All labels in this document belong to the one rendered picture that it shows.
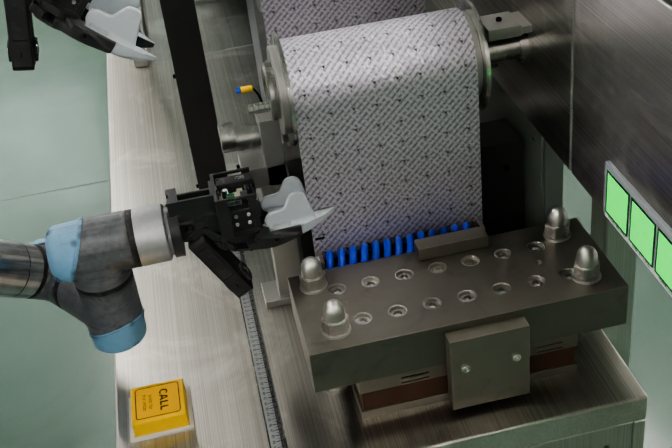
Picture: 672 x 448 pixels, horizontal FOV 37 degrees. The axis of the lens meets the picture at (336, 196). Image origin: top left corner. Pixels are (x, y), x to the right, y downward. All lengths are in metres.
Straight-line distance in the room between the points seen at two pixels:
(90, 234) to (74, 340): 1.75
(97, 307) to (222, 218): 0.20
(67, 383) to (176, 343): 1.44
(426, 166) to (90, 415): 1.63
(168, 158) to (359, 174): 0.68
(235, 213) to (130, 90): 0.99
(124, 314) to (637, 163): 0.67
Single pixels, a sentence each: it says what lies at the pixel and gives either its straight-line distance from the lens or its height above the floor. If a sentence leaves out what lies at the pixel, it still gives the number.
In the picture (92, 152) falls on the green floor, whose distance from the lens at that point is 3.96.
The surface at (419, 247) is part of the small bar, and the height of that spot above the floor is 1.05.
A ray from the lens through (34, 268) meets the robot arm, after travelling 1.39.
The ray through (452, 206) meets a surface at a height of 1.06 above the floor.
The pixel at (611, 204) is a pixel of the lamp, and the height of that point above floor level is 1.18.
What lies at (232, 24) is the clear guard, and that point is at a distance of 2.30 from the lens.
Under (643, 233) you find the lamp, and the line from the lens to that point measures 1.10.
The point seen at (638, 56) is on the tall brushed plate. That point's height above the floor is 1.37.
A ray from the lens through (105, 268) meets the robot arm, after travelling 1.29.
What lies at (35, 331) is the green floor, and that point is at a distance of 3.10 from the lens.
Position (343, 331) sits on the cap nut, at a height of 1.04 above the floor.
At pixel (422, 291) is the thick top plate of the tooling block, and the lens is 1.27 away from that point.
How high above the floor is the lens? 1.81
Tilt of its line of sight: 32 degrees down
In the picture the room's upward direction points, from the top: 7 degrees counter-clockwise
